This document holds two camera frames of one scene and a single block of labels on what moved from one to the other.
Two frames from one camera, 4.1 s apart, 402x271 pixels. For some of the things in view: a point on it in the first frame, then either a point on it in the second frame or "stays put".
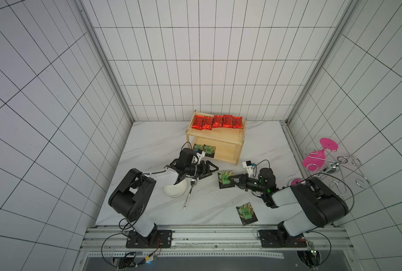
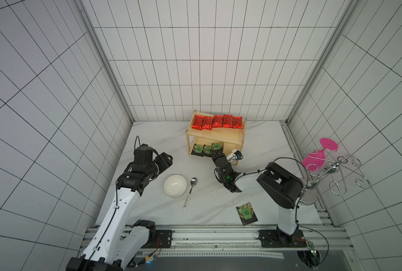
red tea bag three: [218, 121] stays put
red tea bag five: [237, 122] stays put
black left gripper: [203, 172] to [164, 161]
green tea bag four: [247, 214] stays put
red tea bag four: [227, 121] stays put
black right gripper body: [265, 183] to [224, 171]
